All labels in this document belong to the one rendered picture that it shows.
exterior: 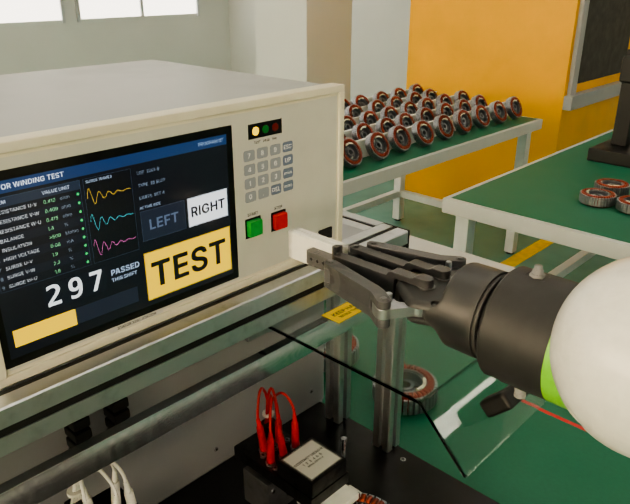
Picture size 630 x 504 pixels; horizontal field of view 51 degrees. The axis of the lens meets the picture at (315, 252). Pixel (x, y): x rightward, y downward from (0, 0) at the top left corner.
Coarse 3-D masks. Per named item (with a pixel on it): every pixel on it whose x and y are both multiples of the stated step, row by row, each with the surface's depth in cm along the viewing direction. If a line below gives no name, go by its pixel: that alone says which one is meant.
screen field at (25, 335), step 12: (132, 288) 63; (108, 300) 61; (120, 300) 62; (132, 300) 63; (72, 312) 59; (84, 312) 59; (96, 312) 60; (108, 312) 61; (36, 324) 56; (48, 324) 57; (60, 324) 58; (72, 324) 59; (24, 336) 56; (36, 336) 57
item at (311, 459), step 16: (256, 432) 92; (240, 448) 89; (256, 448) 89; (288, 448) 89; (304, 448) 85; (320, 448) 85; (256, 464) 86; (288, 464) 82; (304, 464) 82; (320, 464) 82; (336, 464) 82; (272, 480) 85; (288, 480) 83; (304, 480) 80; (320, 480) 80; (336, 480) 83; (304, 496) 81; (320, 496) 81; (336, 496) 83; (352, 496) 83
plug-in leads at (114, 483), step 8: (112, 464) 68; (104, 472) 67; (112, 472) 70; (120, 472) 68; (112, 480) 70; (72, 488) 70; (80, 488) 65; (112, 488) 67; (128, 488) 69; (72, 496) 69; (80, 496) 71; (88, 496) 68; (112, 496) 71; (120, 496) 71; (128, 496) 69
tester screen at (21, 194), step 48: (192, 144) 63; (0, 192) 51; (48, 192) 54; (96, 192) 57; (144, 192) 61; (192, 192) 65; (0, 240) 52; (48, 240) 55; (96, 240) 58; (0, 288) 53; (144, 288) 64; (192, 288) 68; (48, 336) 58
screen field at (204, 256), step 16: (192, 240) 66; (208, 240) 68; (224, 240) 70; (144, 256) 63; (160, 256) 64; (176, 256) 65; (192, 256) 67; (208, 256) 68; (224, 256) 70; (160, 272) 64; (176, 272) 66; (192, 272) 67; (208, 272) 69; (160, 288) 65; (176, 288) 66
